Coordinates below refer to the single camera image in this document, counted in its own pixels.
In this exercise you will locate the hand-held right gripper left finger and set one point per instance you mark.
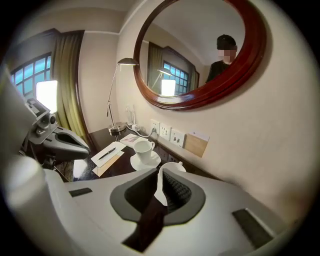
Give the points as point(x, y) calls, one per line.
point(100, 215)

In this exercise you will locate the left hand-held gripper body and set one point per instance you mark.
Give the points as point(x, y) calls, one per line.
point(37, 120)

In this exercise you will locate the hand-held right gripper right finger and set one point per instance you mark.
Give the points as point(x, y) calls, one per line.
point(215, 225)

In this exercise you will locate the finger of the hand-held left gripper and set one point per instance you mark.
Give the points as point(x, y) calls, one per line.
point(75, 136)
point(67, 151)

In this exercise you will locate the lit white lamp shade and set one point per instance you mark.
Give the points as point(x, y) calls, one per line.
point(47, 95)

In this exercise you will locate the black pen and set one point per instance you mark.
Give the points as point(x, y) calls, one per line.
point(107, 153)

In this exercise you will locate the white notepad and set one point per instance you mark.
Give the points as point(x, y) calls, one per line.
point(117, 146)

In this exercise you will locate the metal desk lamp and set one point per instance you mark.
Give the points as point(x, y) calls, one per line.
point(117, 126)

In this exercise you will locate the green curtain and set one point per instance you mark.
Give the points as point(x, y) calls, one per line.
point(67, 87)

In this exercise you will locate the beige envelope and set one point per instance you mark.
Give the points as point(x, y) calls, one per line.
point(110, 165)

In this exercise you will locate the grid pane window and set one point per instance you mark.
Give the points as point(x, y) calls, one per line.
point(27, 75)

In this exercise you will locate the printed booklet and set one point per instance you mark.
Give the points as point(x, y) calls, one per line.
point(131, 140)

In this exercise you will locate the clear water bottle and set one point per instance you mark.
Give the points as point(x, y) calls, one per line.
point(129, 115)

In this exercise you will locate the white plug adapter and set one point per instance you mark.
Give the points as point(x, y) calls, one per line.
point(135, 127)

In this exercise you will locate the white saucer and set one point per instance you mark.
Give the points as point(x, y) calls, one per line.
point(152, 162)

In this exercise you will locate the beige card holder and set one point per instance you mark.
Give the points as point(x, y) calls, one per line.
point(196, 145)

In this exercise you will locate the oval wooden framed mirror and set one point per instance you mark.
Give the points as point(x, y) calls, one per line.
point(250, 62)

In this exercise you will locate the white wall socket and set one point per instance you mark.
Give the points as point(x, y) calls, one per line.
point(154, 126)
point(165, 131)

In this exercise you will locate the white wall switch panel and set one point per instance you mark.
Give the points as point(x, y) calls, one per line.
point(178, 138)

